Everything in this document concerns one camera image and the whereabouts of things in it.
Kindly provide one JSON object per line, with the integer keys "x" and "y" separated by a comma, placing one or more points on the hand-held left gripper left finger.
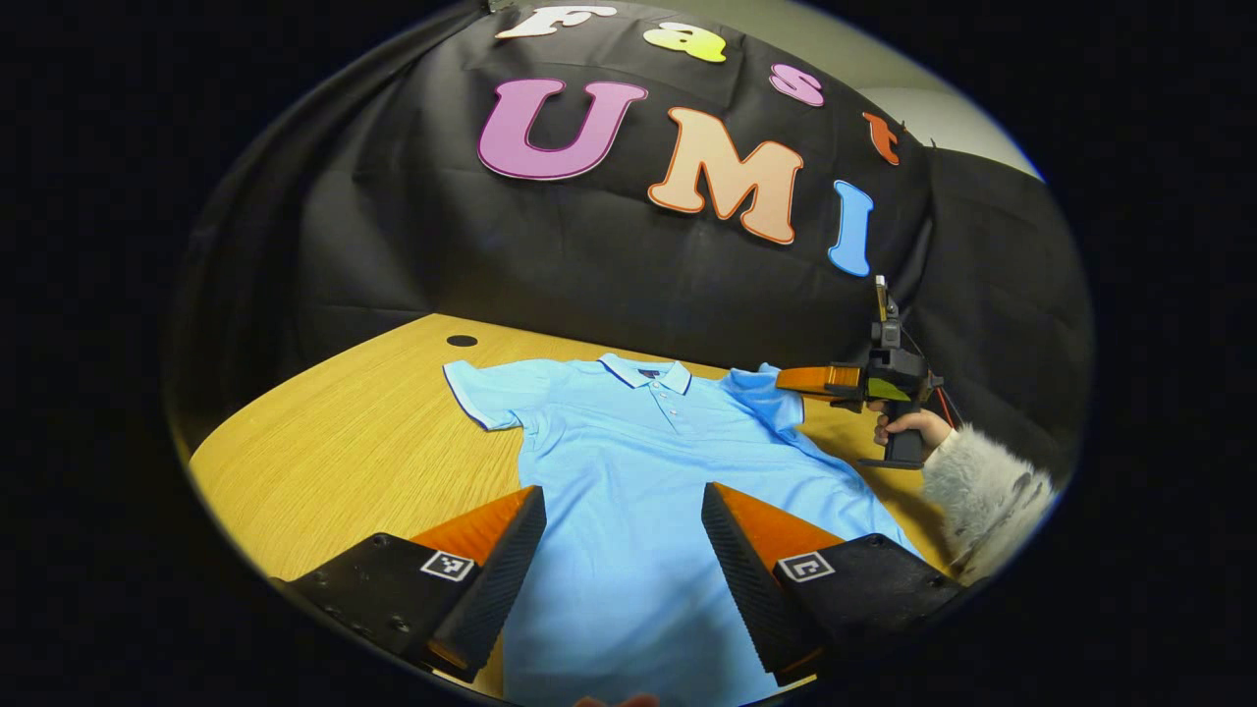
{"x": 501, "y": 579}

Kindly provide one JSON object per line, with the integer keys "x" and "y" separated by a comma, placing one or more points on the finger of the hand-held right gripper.
{"x": 810, "y": 379}

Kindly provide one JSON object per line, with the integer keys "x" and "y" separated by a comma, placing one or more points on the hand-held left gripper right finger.
{"x": 746, "y": 579}

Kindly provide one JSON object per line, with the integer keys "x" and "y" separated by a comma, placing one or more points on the light blue T-shirt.
{"x": 628, "y": 471}

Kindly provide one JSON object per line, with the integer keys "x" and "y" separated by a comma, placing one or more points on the black backdrop cloth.
{"x": 609, "y": 265}

